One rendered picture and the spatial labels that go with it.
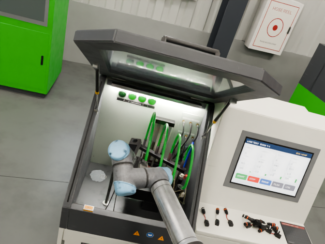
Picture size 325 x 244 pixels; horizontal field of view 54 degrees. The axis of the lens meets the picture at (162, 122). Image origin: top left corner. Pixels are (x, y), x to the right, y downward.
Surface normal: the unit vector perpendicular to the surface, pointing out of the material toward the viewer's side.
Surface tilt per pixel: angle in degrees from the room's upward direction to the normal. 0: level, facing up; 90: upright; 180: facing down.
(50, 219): 0
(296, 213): 76
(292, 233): 0
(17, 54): 90
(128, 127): 90
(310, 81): 90
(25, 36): 90
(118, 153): 45
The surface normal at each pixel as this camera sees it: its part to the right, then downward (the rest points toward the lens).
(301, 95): -0.93, -0.07
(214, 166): 0.04, 0.29
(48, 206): 0.26, -0.83
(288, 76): 0.13, 0.54
